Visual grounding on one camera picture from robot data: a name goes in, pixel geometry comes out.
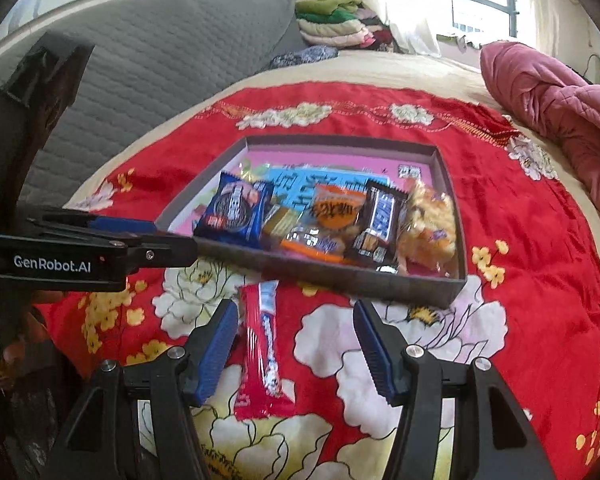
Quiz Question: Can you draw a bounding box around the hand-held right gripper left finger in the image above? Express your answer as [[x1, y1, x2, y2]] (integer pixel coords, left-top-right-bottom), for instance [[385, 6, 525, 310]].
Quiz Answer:
[[42, 298, 241, 480]]

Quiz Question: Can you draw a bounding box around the long red wafer packet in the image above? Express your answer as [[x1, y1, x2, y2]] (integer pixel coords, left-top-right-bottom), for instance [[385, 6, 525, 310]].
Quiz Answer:
[[232, 280, 295, 421]]

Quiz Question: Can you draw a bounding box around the stack of folded clothes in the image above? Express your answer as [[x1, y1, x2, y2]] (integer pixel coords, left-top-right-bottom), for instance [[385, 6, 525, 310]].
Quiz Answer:
[[294, 0, 396, 53]]

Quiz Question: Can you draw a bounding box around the clear biscuit packet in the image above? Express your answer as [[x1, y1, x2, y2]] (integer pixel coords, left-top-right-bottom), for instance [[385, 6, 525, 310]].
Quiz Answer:
[[260, 204, 303, 251]]

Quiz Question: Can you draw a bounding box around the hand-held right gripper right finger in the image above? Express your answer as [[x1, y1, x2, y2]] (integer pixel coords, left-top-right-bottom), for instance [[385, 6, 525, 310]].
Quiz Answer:
[[352, 300, 556, 480]]

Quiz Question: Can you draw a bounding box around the dark blue cookie packet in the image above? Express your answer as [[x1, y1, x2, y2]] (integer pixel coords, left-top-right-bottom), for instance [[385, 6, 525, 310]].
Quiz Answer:
[[193, 170, 276, 249]]

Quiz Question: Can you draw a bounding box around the beige bed sheet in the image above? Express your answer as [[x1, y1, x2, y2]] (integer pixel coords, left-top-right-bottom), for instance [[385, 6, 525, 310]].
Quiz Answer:
[[62, 49, 600, 221]]

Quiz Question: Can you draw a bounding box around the white sheer curtain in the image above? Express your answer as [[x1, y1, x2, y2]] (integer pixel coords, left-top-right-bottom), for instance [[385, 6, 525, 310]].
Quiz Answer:
[[352, 0, 443, 56]]

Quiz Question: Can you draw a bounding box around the pink quilted duvet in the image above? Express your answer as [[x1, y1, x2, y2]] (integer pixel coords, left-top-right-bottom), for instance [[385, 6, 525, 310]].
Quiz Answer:
[[480, 40, 600, 231]]

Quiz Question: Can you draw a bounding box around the orange clear nut packet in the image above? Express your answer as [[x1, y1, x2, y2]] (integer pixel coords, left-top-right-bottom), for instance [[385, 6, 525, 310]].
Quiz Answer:
[[280, 182, 368, 263]]

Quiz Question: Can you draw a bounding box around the red floral blanket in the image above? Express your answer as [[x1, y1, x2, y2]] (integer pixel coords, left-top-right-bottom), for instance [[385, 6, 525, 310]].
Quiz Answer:
[[30, 85, 600, 480]]

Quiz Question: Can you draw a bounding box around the dark brown chocolate bar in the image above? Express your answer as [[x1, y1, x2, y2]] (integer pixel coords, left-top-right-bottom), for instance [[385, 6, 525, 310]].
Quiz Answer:
[[344, 182, 412, 268]]

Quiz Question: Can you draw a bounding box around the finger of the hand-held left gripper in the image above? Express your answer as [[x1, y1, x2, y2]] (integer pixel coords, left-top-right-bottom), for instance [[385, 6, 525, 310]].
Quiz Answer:
[[26, 208, 172, 240], [127, 236, 200, 276]]

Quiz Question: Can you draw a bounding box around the person's left hand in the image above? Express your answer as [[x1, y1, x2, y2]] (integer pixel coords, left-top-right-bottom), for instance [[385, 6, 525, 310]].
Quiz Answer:
[[2, 305, 48, 366]]

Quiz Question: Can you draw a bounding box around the grey quilted headboard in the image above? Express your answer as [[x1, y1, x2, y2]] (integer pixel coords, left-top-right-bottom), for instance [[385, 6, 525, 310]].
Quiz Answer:
[[0, 0, 306, 211]]

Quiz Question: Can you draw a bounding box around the dark floral cloth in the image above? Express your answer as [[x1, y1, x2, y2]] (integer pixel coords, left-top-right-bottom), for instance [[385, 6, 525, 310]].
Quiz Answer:
[[270, 45, 340, 71]]

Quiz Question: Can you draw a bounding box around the clear pastry packet green twist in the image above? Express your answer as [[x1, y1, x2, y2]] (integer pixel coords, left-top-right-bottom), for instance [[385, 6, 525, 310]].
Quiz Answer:
[[237, 159, 273, 183]]

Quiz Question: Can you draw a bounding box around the grey cardboard box tray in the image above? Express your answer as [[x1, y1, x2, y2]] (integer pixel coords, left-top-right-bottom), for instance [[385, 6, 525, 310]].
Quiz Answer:
[[155, 134, 469, 309]]

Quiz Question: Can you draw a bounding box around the yellow rice cracker packet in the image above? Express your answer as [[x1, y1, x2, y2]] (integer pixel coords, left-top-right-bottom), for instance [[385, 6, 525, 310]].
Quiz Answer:
[[396, 180, 457, 277]]

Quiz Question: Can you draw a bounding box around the window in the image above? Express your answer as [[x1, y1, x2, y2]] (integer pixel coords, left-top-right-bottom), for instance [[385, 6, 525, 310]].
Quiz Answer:
[[430, 0, 521, 46]]

